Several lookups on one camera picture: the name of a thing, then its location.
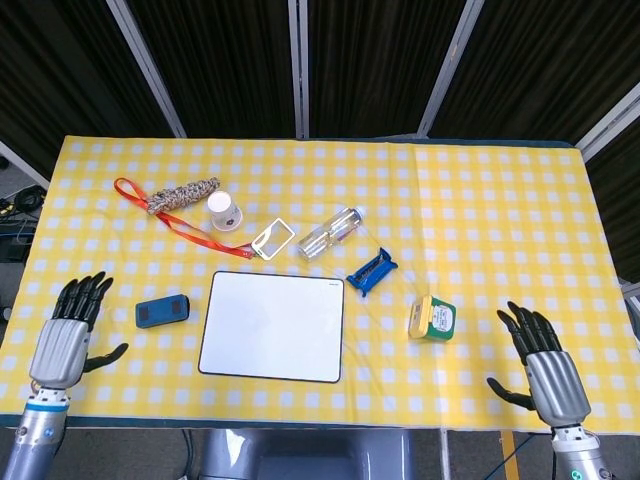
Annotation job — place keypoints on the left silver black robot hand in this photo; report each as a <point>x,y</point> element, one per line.
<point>60,350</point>

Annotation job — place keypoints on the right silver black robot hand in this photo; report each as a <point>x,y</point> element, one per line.
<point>557,385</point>

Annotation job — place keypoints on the blue whiteboard eraser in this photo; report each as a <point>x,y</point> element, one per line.
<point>162,312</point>

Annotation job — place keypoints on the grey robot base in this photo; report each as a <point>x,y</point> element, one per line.
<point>300,450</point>

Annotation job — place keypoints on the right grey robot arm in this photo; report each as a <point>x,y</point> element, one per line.
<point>575,455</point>

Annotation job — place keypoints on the white board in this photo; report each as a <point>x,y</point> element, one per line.
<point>275,330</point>

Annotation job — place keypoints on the yellow green plastic container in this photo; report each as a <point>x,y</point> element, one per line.
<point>435,320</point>

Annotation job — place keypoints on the dark fabric partition panel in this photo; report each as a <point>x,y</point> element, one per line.
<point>622,215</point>
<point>215,65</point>
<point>375,65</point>
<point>50,75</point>
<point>550,65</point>

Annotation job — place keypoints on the white paper cup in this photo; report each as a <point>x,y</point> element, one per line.
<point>225,215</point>

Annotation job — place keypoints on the yellow white checked tablecloth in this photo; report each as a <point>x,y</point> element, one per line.
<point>450,200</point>

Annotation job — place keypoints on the clear badge holder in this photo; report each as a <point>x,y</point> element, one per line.
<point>272,238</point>

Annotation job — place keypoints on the clear plastic water bottle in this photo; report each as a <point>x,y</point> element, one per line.
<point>327,235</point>

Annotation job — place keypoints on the white partition post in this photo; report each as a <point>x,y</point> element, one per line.
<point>300,75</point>
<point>451,60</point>
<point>25,165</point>
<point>145,65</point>
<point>607,127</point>

